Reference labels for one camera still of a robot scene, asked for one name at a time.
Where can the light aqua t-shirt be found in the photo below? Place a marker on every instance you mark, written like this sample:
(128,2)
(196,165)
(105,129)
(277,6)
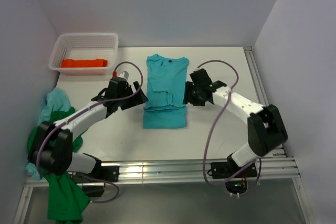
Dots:
(56,100)

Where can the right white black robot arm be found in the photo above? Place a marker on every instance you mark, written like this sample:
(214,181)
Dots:
(265,127)

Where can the green t-shirt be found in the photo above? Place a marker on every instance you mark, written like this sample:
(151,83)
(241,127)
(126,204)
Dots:
(66,200)

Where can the white perforated plastic basket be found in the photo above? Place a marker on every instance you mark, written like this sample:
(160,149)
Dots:
(85,46)

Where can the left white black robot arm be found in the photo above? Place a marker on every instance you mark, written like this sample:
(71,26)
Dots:
(52,147)

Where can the teal t-shirt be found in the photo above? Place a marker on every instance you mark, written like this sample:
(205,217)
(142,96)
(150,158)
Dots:
(166,78)

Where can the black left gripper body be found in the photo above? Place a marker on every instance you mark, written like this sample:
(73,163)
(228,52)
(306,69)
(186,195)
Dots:
(131,100)

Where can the aluminium extrusion frame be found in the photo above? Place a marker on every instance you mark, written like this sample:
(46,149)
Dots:
(278,166)

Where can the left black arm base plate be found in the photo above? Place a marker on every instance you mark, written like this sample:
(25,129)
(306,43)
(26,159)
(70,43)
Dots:
(94,185)

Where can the orange rolled t-shirt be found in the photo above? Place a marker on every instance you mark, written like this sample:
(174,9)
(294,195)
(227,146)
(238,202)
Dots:
(96,63)

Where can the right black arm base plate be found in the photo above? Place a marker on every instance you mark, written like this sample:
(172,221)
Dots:
(223,170)

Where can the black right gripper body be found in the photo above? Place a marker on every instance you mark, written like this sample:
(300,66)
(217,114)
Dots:
(191,95)

